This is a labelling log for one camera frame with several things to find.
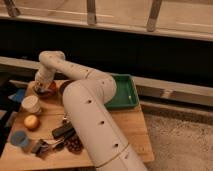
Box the orange fruit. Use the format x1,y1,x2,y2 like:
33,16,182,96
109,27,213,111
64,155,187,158
24,115,40,130

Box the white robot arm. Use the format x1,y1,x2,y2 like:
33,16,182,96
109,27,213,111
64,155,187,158
35,51,147,171

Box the orange bowl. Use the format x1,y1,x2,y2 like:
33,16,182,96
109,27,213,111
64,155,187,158
35,81,57,99

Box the wooden table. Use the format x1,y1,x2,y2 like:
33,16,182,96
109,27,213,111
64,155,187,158
0,78,155,171

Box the bunch of dark grapes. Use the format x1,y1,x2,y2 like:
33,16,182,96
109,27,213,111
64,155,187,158
66,135,83,154

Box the white cup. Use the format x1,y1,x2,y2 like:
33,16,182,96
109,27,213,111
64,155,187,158
21,95,41,114

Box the purple bowl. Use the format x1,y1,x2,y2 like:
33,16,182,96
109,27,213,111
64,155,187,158
59,80,72,96

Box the blue cloth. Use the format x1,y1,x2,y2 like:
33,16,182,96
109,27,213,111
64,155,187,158
9,89,26,103

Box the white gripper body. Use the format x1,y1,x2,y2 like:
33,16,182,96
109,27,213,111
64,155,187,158
35,66,54,88

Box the black rectangular block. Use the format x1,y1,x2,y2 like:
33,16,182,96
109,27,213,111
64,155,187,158
52,122,75,139

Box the blue sponge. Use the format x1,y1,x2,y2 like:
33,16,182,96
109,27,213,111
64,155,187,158
41,88,48,93

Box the green plastic tray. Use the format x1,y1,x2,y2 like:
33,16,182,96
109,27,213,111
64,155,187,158
105,74,139,110

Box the metal spoon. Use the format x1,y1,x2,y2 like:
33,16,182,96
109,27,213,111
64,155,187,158
62,115,68,124

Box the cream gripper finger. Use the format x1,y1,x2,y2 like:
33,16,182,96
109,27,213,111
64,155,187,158
48,83,53,91
35,84,41,93

